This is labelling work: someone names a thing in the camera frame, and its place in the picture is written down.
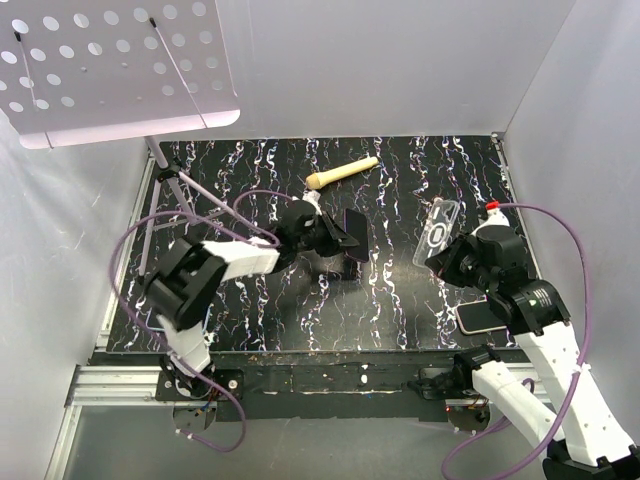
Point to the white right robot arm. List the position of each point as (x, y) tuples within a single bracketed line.
[(576, 435)]

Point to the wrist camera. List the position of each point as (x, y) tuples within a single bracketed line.
[(495, 217), (312, 197)]

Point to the wooden pestle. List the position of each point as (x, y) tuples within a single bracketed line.
[(319, 180)]

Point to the perforated white music stand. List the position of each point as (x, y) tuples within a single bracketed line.
[(75, 73)]

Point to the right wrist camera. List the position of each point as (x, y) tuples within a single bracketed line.
[(495, 217)]

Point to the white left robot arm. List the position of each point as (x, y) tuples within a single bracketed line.
[(185, 281)]

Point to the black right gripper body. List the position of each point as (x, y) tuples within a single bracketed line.
[(460, 265)]

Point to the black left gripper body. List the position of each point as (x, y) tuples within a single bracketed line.
[(320, 238)]

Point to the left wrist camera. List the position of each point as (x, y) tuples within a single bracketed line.
[(312, 197)]

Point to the clear phone case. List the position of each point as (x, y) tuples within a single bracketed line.
[(436, 232)]

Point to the phone in blue case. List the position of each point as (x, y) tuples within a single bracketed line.
[(152, 322)]

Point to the purple phone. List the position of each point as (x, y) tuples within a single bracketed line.
[(356, 226)]

